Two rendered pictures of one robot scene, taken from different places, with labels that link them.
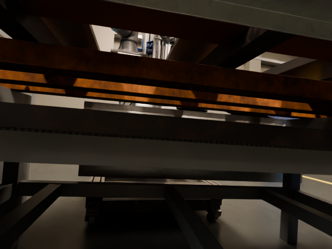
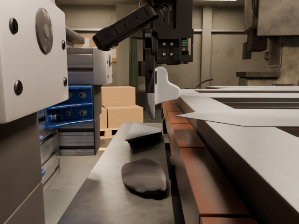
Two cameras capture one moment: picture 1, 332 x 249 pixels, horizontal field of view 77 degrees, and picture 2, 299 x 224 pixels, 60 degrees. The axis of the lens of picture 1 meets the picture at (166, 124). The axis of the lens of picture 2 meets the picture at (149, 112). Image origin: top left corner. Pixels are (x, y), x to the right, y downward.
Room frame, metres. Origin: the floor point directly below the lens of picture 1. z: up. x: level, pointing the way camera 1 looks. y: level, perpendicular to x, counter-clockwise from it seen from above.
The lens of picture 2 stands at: (1.10, 0.43, 0.93)
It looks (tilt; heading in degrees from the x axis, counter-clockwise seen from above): 9 degrees down; 282
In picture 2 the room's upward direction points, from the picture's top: straight up
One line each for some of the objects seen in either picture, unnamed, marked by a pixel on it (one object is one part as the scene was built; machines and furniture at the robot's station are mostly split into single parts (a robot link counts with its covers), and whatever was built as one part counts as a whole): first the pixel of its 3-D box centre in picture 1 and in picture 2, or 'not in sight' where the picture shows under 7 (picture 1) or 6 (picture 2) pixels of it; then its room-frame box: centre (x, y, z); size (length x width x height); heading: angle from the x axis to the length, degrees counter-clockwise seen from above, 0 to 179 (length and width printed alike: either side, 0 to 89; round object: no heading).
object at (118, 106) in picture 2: not in sight; (103, 110); (2.61, -3.34, 0.35); 1.26 x 0.96 x 0.71; 21
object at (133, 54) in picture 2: not in sight; (145, 57); (2.59, -6.28, 1.35); 0.87 x 0.72 x 2.69; 14
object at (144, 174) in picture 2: (190, 109); (142, 174); (1.23, -0.14, 0.70); 0.20 x 0.10 x 0.03; 109
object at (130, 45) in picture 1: (128, 49); not in sight; (1.41, 0.29, 1.09); 0.15 x 0.15 x 0.10
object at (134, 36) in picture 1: (129, 32); not in sight; (1.40, 0.29, 1.20); 0.13 x 0.12 x 0.14; 162
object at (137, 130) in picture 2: (255, 114); (146, 132); (1.31, -0.55, 0.70); 0.39 x 0.12 x 0.04; 100
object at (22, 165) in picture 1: (14, 170); not in sight; (0.94, 0.66, 0.34); 0.06 x 0.06 x 0.68; 10
